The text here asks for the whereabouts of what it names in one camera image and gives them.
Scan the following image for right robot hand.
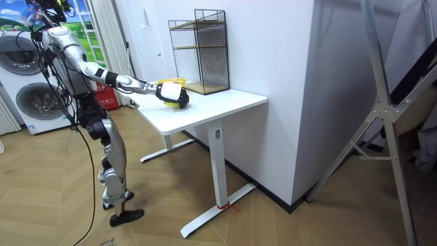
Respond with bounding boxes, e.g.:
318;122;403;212
154;81;191;110

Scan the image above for yellow plastic basket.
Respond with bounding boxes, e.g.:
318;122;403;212
155;77;188;109

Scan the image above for white desk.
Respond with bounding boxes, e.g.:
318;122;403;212
127;86;268;239

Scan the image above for red box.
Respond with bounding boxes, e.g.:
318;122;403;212
95;83;121;111

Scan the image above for white curtain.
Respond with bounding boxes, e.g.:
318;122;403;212
89;0;138;107

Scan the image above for robot legs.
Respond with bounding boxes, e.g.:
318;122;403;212
75;92;145;228

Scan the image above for robot body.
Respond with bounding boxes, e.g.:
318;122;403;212
29;0;100;100

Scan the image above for white washing machine tower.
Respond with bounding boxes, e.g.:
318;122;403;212
0;30;79;135

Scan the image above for white radiator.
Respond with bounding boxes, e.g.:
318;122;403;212
0;94;23;137

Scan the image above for black board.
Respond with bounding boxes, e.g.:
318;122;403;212
388;36;437;107

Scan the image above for black wire shelf rack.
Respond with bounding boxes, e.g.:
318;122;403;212
167;8;231;96

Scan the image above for landscape wall poster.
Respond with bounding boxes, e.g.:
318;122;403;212
0;0;107;66

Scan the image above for red string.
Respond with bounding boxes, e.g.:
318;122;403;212
216;202;240;213

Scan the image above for black floor cable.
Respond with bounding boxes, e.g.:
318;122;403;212
70;124;98;246

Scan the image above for silver metal stand frame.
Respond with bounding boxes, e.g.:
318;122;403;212
305;0;437;246

